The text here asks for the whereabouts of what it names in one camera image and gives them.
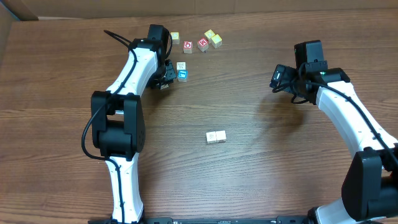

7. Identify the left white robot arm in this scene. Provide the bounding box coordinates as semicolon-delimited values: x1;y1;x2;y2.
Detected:
85;37;176;223

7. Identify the white patterned block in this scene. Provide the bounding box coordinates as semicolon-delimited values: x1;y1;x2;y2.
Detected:
160;84;169;90
176;62;186;71

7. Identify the red framed block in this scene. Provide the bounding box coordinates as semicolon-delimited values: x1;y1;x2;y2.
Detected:
206;131;217;144

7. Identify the yellow block right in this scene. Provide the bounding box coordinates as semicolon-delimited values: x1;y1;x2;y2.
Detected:
211;34;223;49

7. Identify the red block letter left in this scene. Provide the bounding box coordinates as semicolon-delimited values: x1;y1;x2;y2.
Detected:
183;41;193;54

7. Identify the red block letter E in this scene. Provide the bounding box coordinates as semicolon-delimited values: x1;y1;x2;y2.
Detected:
197;38;209;52

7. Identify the blue letter block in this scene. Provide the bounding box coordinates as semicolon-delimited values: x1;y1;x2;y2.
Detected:
177;70;188;82

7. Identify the plain white block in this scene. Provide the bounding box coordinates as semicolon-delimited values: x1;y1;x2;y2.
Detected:
215;130;226;142

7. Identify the yellow block far left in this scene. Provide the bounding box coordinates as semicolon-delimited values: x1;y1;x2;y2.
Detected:
170;32;180;45

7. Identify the yellow block upper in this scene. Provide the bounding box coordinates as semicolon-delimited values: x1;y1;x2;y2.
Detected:
204;29;215;42

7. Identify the yellow block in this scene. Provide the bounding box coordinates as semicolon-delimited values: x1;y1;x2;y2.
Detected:
204;29;215;42
211;34;223;49
170;32;180;45

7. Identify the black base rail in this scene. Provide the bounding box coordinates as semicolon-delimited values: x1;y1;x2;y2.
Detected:
88;216;312;224

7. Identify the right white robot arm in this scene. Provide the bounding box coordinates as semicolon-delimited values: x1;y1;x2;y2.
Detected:
270;63;397;223

